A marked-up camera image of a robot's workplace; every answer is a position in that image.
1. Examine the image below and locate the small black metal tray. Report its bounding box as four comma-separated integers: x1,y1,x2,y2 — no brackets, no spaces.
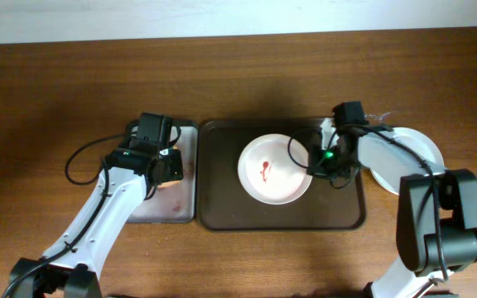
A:
127,119,199,224

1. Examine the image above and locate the white plate with red stain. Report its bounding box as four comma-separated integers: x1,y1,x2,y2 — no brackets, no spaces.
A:
237,133,312,204

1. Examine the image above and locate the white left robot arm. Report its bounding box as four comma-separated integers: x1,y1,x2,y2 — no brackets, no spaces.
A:
3,113,183,297

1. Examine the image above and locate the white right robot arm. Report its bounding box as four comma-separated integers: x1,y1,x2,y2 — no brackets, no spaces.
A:
306,124,477,297

